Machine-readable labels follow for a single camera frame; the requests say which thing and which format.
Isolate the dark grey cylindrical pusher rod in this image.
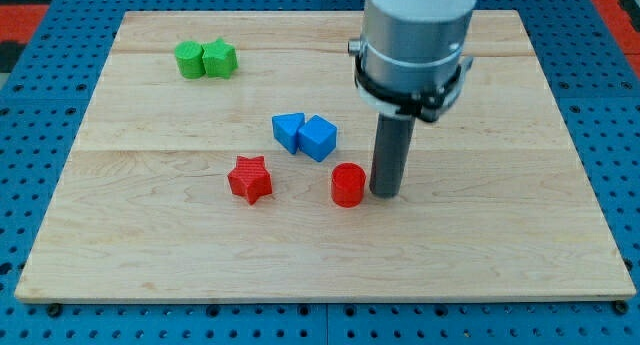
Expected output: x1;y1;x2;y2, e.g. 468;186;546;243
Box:
369;115;415;198

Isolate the red cylinder block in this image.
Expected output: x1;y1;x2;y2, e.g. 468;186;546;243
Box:
331;162;366;208

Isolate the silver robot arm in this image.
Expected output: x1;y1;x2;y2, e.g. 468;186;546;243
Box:
348;0;477;198

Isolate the red star block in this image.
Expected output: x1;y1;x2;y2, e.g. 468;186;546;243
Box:
227;155;273;205

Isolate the green star block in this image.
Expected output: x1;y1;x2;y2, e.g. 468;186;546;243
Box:
202;38;238;79

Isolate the blue cube block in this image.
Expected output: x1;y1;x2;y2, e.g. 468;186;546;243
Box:
298;115;338;162

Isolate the blue triangle block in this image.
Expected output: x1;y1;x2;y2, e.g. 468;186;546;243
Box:
272;113;305;155

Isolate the wooden board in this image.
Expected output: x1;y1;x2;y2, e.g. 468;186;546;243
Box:
15;10;636;304

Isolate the green cylinder block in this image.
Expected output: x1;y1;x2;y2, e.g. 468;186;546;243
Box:
174;41;205;79

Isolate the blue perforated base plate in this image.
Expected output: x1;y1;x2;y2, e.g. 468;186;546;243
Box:
1;0;639;344

